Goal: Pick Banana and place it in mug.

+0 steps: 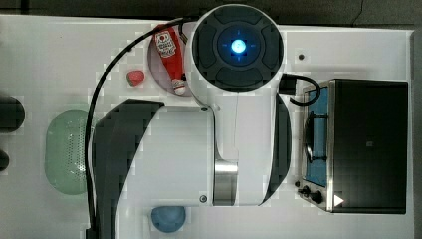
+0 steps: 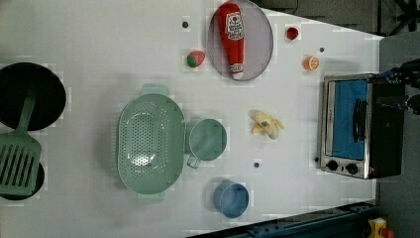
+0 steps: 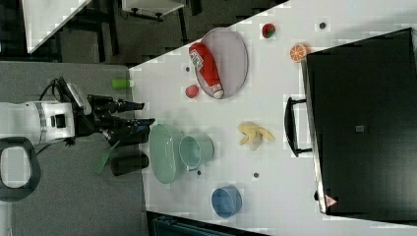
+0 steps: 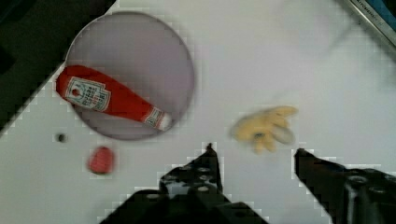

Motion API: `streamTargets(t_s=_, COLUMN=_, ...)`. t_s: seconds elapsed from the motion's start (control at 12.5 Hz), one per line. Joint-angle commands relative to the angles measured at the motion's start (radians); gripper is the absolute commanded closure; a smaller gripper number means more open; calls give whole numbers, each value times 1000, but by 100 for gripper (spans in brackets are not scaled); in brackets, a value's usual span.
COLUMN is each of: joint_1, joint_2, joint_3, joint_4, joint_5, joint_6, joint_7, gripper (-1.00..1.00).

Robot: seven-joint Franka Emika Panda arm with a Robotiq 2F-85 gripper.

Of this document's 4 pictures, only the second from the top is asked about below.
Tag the yellow plush peeled banana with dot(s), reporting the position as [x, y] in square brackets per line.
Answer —
[265, 123]

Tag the green oval colander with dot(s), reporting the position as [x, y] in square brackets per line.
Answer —
[151, 138]

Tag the blue cup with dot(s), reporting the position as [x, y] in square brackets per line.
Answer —
[231, 198]

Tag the red plush ketchup bottle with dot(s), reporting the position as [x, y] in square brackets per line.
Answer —
[232, 34]

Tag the orange slice toy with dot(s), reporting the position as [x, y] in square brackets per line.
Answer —
[311, 63]

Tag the small red strawberry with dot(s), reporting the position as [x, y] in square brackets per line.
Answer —
[292, 33]

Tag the silver toaster oven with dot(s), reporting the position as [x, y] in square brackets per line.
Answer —
[360, 138]

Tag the large black pan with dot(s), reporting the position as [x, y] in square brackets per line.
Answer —
[50, 95]

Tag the green slotted spatula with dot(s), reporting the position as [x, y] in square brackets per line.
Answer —
[20, 154]

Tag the yellow and red clamp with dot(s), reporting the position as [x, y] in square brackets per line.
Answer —
[379, 229]

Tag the black camera tripod mount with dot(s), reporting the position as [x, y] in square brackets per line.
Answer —
[408, 74]

